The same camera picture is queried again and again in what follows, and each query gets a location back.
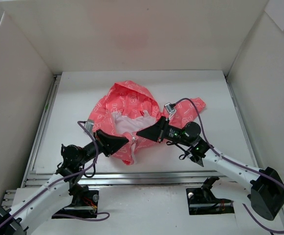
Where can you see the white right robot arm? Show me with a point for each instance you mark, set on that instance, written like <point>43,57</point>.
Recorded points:
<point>262,189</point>

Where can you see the pink patterned jacket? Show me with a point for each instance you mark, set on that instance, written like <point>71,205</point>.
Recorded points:
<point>127,108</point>

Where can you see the aluminium front rail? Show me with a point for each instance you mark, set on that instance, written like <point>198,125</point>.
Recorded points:
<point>150,178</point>

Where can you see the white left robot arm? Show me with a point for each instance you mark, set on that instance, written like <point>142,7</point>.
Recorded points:
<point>62,189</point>

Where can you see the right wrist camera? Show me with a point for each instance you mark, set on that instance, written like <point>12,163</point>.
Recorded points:
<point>170,108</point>

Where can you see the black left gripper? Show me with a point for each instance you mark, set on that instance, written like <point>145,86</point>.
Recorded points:
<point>100,141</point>

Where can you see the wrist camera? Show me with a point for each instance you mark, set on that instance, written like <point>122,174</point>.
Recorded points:
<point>170,108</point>
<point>89,125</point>

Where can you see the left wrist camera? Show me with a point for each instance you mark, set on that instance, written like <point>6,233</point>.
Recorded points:
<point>89,125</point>

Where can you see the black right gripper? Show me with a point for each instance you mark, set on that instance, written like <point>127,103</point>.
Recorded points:
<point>162,130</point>

